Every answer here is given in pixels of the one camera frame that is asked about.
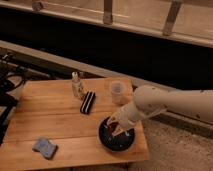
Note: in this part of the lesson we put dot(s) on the translucent plastic cup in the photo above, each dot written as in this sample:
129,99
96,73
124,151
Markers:
117,90

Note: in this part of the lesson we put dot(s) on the wooden table board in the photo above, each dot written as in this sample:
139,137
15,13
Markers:
49,109

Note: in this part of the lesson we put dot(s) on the black white striped block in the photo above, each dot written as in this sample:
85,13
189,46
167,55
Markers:
87,102

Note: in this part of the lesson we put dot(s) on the dark red pepper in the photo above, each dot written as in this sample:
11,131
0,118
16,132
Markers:
112,127

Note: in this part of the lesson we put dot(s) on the blue sponge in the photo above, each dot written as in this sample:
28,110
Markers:
45,148

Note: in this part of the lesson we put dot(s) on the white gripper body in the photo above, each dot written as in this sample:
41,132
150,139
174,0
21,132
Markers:
127,116

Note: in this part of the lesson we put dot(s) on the dark ceramic bowl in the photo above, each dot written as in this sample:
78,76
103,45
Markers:
119,142

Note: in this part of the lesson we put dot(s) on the small clear bottle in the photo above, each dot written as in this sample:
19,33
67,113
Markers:
77,86

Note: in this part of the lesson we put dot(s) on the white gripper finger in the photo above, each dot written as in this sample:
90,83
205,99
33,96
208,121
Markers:
118,130
112,119

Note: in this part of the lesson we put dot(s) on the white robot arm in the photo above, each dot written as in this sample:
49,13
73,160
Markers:
149,101

